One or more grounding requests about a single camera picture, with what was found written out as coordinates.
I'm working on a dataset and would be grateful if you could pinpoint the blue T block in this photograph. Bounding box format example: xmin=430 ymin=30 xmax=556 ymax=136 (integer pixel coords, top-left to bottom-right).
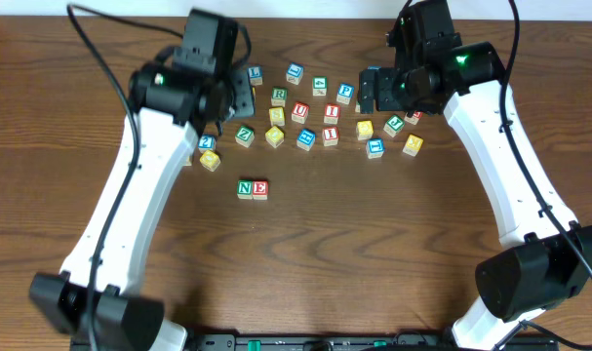
xmin=366 ymin=138 xmax=385 ymax=159

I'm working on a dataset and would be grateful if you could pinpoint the blue P block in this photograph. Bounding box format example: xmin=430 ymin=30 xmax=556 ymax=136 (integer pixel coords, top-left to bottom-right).
xmin=336 ymin=83 xmax=355 ymax=105

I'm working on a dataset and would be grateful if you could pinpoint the lower red I block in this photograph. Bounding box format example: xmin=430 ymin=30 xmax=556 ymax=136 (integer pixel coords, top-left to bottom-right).
xmin=322 ymin=127 xmax=339 ymax=147

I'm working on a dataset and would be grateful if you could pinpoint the red U block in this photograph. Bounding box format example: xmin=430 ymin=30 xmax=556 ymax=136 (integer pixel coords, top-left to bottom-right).
xmin=292 ymin=101 xmax=310 ymax=124

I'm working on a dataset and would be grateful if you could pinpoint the green Z block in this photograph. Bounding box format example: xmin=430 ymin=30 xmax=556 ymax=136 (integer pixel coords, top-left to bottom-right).
xmin=235 ymin=125 xmax=255 ymax=148

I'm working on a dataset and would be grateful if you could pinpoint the yellow S block centre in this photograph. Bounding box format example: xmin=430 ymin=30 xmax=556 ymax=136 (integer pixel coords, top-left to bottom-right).
xmin=268 ymin=106 xmax=286 ymax=127

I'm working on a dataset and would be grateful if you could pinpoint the red E block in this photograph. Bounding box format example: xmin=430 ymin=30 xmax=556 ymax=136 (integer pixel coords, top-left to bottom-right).
xmin=252 ymin=180 xmax=269 ymax=200

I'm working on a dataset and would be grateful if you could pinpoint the green J block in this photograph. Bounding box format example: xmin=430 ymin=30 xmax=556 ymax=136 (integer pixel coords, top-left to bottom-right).
xmin=383 ymin=114 xmax=406 ymax=137

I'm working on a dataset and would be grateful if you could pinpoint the blue 2 block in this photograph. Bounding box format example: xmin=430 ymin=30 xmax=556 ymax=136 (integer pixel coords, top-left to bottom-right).
xmin=198 ymin=135 xmax=217 ymax=153

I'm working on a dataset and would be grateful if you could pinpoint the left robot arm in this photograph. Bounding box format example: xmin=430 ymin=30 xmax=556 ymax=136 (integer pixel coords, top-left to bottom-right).
xmin=29 ymin=9 xmax=255 ymax=350

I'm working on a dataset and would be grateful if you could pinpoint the upper red I block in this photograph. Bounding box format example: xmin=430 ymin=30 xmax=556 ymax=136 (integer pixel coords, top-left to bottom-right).
xmin=324 ymin=103 xmax=340 ymax=125

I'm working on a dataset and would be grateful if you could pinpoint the green N block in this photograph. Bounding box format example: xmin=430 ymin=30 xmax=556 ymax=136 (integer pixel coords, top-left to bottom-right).
xmin=237 ymin=180 xmax=254 ymax=199

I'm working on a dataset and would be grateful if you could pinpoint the red i block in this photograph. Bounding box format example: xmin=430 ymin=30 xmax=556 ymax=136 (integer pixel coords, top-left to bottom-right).
xmin=324 ymin=103 xmax=340 ymax=125
xmin=322 ymin=127 xmax=339 ymax=147

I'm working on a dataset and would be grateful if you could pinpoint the yellow Q block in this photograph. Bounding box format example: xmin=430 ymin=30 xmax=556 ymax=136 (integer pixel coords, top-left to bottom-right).
xmin=200 ymin=150 xmax=221 ymax=172

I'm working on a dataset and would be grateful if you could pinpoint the blue tilted L block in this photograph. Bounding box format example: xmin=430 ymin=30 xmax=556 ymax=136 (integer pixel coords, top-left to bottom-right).
xmin=286 ymin=62 xmax=304 ymax=85

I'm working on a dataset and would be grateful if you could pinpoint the yellow M block right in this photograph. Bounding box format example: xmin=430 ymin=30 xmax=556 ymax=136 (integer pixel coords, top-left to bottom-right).
xmin=403 ymin=135 xmax=423 ymax=157

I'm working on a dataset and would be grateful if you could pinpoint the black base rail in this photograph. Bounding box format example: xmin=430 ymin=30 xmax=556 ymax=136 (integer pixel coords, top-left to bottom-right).
xmin=182 ymin=332 xmax=560 ymax=351

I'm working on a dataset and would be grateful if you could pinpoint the yellow O block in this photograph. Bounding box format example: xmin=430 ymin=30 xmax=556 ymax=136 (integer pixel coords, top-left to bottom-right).
xmin=265 ymin=126 xmax=285 ymax=148

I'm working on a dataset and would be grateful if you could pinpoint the blue H block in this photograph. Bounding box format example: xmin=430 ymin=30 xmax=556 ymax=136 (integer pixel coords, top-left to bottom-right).
xmin=296 ymin=129 xmax=316 ymax=151

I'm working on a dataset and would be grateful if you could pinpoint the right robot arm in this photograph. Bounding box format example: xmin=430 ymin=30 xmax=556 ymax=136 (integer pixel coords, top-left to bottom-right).
xmin=358 ymin=0 xmax=592 ymax=350

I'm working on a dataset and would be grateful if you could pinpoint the green 4 block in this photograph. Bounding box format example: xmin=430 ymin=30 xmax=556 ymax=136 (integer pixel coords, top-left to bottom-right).
xmin=312 ymin=76 xmax=328 ymax=97

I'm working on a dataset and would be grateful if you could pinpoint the green R block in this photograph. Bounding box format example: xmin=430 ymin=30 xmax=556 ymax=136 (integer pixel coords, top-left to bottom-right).
xmin=270 ymin=87 xmax=288 ymax=107

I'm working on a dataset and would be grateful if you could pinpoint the red M block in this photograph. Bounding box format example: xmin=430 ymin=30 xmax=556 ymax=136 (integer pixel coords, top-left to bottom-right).
xmin=404 ymin=111 xmax=423 ymax=125

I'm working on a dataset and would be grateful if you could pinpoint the yellow block right centre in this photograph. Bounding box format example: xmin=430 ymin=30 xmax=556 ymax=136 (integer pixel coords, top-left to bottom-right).
xmin=356 ymin=120 xmax=374 ymax=140

